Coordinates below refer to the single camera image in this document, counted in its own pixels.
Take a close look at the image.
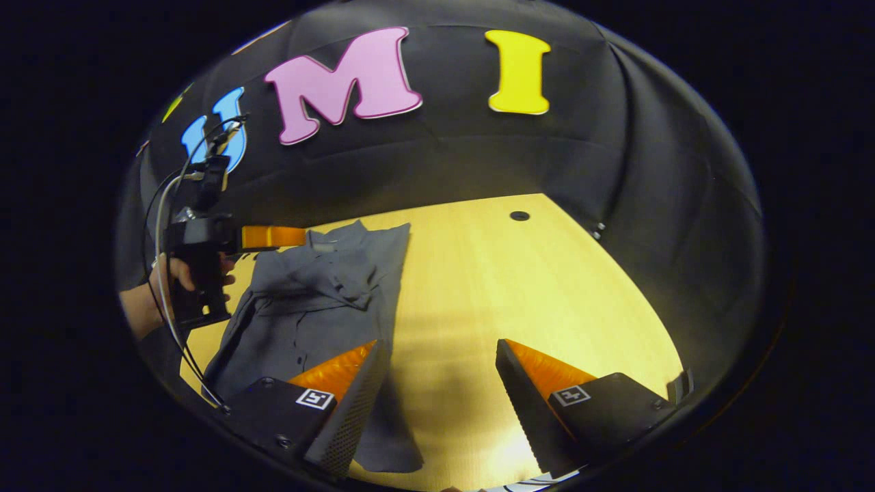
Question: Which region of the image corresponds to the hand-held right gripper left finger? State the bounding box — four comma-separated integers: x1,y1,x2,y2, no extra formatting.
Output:
219,340,388,478

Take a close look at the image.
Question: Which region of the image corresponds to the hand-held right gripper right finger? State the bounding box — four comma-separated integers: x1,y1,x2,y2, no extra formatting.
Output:
495,340,675,479

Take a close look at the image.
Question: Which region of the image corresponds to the thin gray cable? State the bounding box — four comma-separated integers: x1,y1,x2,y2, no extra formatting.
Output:
140,115,248,414

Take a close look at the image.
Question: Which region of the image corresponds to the gray button-up shirt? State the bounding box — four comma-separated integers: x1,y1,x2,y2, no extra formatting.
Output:
204,220,425,474

